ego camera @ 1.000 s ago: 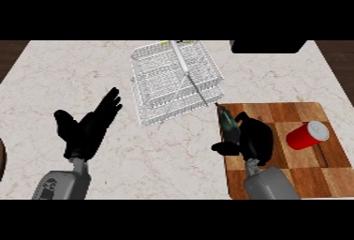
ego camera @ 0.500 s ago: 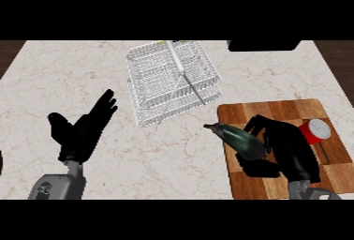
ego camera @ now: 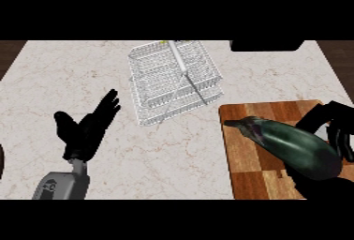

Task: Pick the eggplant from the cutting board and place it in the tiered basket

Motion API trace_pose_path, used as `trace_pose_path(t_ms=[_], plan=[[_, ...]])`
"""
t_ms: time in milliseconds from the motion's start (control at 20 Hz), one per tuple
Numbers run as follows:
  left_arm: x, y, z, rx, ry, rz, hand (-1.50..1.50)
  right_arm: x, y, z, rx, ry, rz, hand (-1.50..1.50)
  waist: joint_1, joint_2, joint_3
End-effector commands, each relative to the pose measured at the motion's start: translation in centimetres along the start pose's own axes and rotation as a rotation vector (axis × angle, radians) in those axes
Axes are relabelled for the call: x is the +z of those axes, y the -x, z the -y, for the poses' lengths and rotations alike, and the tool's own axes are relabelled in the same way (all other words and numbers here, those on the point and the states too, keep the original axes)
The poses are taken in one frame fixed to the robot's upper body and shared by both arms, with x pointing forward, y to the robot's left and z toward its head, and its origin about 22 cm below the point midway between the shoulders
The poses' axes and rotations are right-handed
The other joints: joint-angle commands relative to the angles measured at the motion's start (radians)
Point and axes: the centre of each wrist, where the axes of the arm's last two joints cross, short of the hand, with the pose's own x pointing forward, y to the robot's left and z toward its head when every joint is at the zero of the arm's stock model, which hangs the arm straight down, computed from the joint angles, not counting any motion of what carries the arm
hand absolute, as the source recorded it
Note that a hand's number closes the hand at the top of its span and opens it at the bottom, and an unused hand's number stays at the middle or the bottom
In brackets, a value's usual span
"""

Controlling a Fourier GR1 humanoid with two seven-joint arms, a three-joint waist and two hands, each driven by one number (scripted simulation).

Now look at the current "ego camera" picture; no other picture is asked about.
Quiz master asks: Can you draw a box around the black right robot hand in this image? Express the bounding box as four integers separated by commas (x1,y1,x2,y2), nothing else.
286,100,354,201

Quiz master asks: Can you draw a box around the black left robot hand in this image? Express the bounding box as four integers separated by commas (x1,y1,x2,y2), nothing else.
53,88,122,163

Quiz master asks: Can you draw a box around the dark purple eggplant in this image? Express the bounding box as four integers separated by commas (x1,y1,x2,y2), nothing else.
222,115,343,182

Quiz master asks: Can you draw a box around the wooden cutting board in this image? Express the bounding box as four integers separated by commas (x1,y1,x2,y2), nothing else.
216,99,354,201

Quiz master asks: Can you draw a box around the dark round object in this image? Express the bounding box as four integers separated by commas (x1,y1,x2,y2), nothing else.
0,143,6,180

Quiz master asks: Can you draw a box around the black appliance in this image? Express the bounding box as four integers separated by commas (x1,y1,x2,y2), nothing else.
228,40,305,53

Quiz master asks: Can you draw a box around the white wire tiered basket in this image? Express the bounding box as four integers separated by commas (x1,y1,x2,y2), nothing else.
126,40,225,128

